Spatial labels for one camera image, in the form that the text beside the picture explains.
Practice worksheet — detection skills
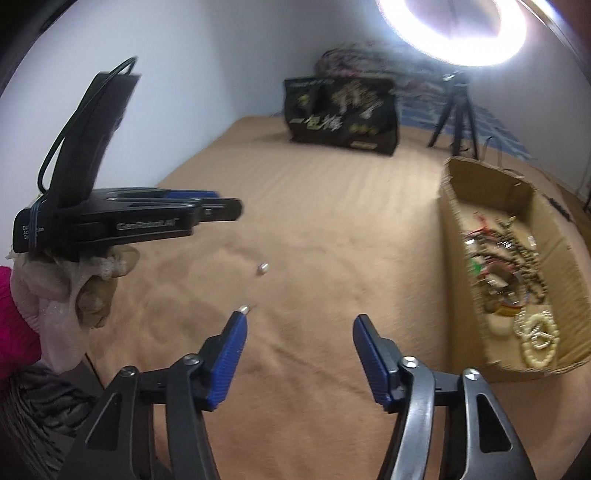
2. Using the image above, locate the black cable with controller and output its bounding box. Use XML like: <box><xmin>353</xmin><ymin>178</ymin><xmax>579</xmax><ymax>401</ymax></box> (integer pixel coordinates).
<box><xmin>482</xmin><ymin>136</ymin><xmax>575</xmax><ymax>223</ymax></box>

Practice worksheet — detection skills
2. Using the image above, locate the brown wooden bead necklace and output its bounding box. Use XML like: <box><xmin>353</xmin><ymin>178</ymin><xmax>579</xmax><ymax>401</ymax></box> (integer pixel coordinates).
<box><xmin>466</xmin><ymin>217</ymin><xmax>551</xmax><ymax>306</ymax></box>

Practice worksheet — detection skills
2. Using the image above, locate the folded patterned quilt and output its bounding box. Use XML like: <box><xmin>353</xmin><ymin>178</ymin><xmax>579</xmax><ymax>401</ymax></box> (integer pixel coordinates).
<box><xmin>314</xmin><ymin>41</ymin><xmax>444</xmax><ymax>93</ymax></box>

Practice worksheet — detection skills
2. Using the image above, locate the person's left hand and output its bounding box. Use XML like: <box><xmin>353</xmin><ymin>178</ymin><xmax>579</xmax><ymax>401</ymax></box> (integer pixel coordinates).
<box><xmin>7</xmin><ymin>244</ymin><xmax>140</xmax><ymax>374</ymax></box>

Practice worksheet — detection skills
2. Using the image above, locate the person's left forearm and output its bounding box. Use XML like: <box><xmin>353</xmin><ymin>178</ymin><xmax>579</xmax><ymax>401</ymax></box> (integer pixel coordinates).
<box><xmin>0</xmin><ymin>265</ymin><xmax>43</xmax><ymax>380</ymax></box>

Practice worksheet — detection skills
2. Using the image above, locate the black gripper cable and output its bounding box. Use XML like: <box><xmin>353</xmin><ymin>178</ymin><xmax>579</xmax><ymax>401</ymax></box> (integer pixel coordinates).
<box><xmin>39</xmin><ymin>56</ymin><xmax>139</xmax><ymax>195</ymax></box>

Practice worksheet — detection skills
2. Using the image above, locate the green pendant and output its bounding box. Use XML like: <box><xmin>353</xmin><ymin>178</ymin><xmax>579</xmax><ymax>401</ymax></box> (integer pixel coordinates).
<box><xmin>464</xmin><ymin>213</ymin><xmax>497</xmax><ymax>278</ymax></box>

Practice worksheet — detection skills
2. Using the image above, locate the cream bead bracelet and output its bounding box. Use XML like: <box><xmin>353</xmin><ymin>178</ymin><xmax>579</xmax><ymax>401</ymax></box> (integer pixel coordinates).
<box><xmin>522</xmin><ymin>330</ymin><xmax>561</xmax><ymax>370</ymax></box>

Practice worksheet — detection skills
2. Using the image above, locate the white ring light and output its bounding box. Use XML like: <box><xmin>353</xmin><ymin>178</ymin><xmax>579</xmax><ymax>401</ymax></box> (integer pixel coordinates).
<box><xmin>376</xmin><ymin>0</ymin><xmax>528</xmax><ymax>65</ymax></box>

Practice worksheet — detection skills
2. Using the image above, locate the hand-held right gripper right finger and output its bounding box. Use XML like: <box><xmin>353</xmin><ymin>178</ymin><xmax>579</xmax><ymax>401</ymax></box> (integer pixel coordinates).
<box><xmin>353</xmin><ymin>315</ymin><xmax>536</xmax><ymax>480</ymax></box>

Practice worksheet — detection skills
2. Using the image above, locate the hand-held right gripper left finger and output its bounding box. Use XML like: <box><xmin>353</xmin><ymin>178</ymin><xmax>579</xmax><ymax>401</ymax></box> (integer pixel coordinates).
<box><xmin>58</xmin><ymin>311</ymin><xmax>250</xmax><ymax>480</ymax></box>

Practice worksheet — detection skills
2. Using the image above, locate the cardboard box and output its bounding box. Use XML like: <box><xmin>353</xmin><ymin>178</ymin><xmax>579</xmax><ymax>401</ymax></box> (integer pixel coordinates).
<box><xmin>438</xmin><ymin>157</ymin><xmax>591</xmax><ymax>384</ymax></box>

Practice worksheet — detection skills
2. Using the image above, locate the black tripod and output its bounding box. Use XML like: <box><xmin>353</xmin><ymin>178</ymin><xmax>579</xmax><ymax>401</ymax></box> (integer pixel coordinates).
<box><xmin>427</xmin><ymin>71</ymin><xmax>481</xmax><ymax>158</ymax></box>

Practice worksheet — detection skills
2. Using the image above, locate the black printed bag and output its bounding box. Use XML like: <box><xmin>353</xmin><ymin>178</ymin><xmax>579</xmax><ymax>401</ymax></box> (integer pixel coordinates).
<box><xmin>283</xmin><ymin>76</ymin><xmax>400</xmax><ymax>157</ymax></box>

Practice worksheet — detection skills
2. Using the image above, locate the dark striped cloth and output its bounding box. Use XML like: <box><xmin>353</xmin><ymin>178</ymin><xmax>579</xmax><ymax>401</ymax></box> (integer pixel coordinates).
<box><xmin>0</xmin><ymin>364</ymin><xmax>107</xmax><ymax>480</ymax></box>

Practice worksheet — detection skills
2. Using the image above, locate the blue patterned bed sheet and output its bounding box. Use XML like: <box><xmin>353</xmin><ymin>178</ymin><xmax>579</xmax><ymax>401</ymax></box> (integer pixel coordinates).
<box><xmin>397</xmin><ymin>83</ymin><xmax>541</xmax><ymax>162</ymax></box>

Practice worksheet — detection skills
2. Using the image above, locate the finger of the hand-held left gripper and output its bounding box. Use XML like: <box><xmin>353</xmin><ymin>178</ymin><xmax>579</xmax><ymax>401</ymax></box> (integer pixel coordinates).
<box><xmin>157</xmin><ymin>189</ymin><xmax>221</xmax><ymax>200</ymax></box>
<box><xmin>194</xmin><ymin>198</ymin><xmax>243</xmax><ymax>222</ymax></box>

